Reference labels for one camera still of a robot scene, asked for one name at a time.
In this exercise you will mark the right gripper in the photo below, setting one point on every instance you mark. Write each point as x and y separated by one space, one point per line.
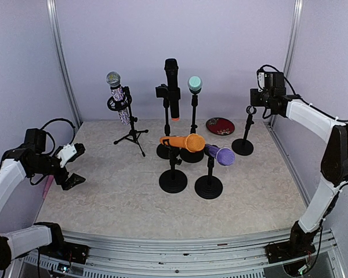
254 99

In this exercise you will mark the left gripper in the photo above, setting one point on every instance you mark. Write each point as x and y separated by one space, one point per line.
70 181

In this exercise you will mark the purple microphone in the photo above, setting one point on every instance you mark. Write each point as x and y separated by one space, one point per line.
224 156

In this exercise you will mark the black short stand orange mic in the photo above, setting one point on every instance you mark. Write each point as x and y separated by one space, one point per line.
173 180

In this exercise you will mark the black short stand purple mic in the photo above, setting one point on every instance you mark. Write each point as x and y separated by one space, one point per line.
208 186

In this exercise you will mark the pink microphone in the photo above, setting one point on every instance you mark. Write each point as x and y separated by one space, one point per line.
47 186

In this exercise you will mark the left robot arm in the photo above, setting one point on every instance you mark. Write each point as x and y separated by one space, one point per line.
23 163

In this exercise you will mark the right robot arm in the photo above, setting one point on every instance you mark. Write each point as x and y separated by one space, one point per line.
334 162

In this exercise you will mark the black tripod microphone stand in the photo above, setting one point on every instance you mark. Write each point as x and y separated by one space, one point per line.
133 135

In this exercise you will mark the teal head microphone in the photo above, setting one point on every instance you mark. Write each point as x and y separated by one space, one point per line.
194 84

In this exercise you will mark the rhinestone silver-head microphone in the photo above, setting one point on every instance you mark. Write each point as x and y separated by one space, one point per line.
118 102

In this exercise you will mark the black microphone orange end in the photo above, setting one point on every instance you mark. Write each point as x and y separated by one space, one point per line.
171 69

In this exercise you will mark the black tall round-base stand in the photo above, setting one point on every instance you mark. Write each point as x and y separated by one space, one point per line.
162 92

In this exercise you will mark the red floral plate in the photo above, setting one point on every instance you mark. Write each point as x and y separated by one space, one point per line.
220 126

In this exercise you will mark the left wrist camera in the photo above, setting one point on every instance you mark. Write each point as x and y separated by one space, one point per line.
65 154

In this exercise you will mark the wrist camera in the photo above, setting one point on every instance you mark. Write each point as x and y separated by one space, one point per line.
261 75
65 154

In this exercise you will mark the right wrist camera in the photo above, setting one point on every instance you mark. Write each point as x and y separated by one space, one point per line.
261 75

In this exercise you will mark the right aluminium corner post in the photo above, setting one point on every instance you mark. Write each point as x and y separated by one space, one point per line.
293 35

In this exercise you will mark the aluminium corner post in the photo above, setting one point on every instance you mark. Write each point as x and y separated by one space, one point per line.
55 29
293 35

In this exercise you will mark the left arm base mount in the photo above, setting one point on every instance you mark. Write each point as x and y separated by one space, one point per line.
70 252

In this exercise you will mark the aluminium front rail frame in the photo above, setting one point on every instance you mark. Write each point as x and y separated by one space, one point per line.
240 256

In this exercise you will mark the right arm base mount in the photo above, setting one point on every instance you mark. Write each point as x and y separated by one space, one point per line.
287 250

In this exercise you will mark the left aluminium corner post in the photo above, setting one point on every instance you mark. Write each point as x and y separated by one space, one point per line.
55 29

